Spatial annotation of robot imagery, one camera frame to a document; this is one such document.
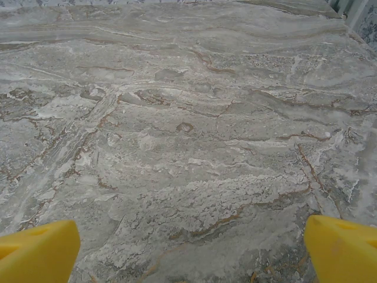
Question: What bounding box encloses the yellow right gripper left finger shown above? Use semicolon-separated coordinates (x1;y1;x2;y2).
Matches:
0;219;81;283

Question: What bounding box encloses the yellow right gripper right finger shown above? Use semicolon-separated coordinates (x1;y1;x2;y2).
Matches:
303;215;377;283

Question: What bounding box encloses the aluminium side rail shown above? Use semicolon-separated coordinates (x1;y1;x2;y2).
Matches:
329;0;377;48

